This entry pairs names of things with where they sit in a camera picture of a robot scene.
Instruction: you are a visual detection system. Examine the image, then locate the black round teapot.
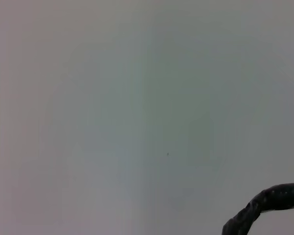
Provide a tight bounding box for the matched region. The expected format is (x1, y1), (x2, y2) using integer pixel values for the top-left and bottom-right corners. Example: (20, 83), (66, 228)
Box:
(221, 182), (294, 235)

